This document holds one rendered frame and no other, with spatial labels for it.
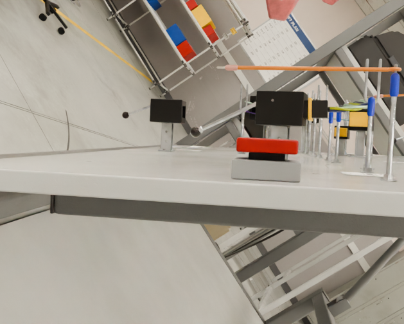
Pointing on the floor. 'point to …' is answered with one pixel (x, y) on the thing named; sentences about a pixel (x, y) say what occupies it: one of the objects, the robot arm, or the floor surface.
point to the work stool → (52, 13)
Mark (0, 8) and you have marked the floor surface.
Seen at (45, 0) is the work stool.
